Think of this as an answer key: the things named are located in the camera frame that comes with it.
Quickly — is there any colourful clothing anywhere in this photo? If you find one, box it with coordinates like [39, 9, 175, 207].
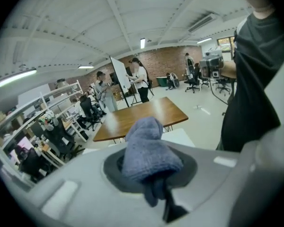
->
[39, 110, 57, 131]

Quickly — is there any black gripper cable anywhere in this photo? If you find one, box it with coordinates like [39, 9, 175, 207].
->
[209, 78, 229, 105]

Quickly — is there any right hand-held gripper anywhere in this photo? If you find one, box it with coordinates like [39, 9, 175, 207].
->
[199, 50, 225, 80]

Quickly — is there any person's right forearm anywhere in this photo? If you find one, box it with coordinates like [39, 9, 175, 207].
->
[221, 61, 237, 79]

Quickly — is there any blue cloth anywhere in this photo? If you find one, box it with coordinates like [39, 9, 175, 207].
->
[121, 116, 184, 208]

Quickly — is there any white metal shelving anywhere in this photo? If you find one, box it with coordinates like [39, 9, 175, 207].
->
[0, 79, 89, 151]

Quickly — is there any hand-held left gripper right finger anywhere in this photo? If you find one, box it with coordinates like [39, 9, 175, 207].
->
[160, 140, 241, 227]

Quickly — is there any brown wooden table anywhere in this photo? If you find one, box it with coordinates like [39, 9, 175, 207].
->
[92, 96, 189, 143]

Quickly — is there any black office chair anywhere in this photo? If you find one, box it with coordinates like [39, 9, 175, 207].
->
[184, 66, 202, 94]
[215, 77, 232, 95]
[43, 116, 83, 162]
[80, 96, 102, 131]

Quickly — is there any whiteboard on black stand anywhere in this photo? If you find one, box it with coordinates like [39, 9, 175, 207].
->
[109, 55, 143, 108]

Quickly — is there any person's black shirt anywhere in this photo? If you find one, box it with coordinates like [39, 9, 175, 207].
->
[216, 12, 284, 152]

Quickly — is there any green bin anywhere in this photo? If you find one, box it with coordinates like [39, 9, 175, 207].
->
[156, 77, 169, 88]

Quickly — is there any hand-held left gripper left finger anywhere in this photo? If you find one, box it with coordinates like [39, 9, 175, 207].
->
[28, 145, 168, 227]

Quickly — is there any ceiling air conditioner unit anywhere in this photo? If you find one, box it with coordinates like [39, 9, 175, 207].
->
[187, 13, 219, 33]

